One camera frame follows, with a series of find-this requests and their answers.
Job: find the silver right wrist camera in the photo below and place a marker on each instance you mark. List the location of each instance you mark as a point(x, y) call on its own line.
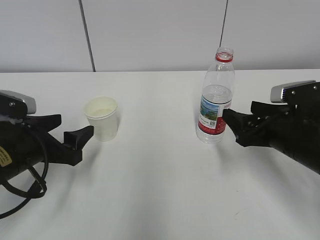
point(300, 92)

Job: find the white paper cup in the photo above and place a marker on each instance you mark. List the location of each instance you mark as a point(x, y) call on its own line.
point(101, 113)

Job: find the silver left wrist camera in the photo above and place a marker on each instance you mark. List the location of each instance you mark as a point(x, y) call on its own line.
point(16, 105)

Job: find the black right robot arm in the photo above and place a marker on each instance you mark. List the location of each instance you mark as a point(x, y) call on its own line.
point(308, 158)

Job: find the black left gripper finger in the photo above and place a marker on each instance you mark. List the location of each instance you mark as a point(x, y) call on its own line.
point(76, 140)
point(46, 122)

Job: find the clear plastic water bottle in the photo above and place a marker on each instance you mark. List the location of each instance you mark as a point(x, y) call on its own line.
point(217, 95)

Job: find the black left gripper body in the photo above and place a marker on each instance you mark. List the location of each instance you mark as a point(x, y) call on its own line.
point(57, 152)

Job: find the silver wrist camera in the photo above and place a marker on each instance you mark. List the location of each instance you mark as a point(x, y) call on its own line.
point(300, 92)
point(16, 105)

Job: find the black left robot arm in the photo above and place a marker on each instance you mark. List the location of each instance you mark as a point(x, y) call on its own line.
point(28, 142)

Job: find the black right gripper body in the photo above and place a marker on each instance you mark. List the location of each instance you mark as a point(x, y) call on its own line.
point(288, 131)

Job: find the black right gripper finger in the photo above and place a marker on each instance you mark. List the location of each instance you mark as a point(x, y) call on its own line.
point(244, 126)
point(261, 109)

